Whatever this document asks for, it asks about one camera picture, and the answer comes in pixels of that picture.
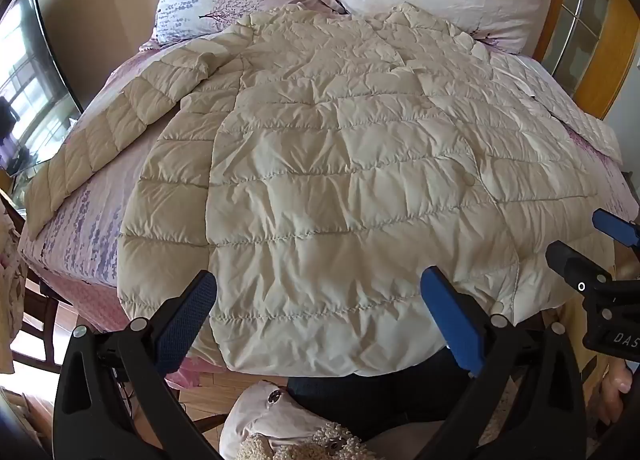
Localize person's white fuzzy sweater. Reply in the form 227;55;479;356
219;381;372;460

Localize dark wooden chair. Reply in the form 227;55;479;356
0;185;73;368

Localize person's right hand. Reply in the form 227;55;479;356
596;355;638;428

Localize flat screen television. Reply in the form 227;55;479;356
0;0;83;177

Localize wooden framed glass door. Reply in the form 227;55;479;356
532;0;640;122

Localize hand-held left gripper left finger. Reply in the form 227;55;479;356
54;270;221;460

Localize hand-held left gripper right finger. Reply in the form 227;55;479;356
420;266;587;460

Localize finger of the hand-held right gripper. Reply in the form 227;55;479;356
545;240;615;293
591;208;640;247

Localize pink floral bed sheet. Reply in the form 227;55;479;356
20;0;640;381

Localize person's dark jeans legs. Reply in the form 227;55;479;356
286;349;463;443

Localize cream quilted down jacket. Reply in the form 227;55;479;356
25;2;623;378

